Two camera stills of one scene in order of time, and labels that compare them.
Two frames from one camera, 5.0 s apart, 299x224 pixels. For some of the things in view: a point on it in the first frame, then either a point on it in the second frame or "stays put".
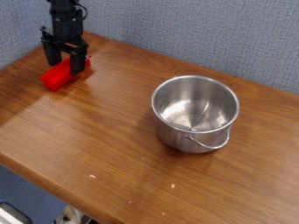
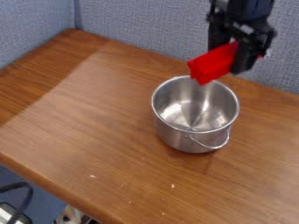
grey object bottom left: x=12 y=215 stays put
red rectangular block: x=60 y=76 -> x=210 y=65
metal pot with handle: x=196 y=108 stays put
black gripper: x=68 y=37 -> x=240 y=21
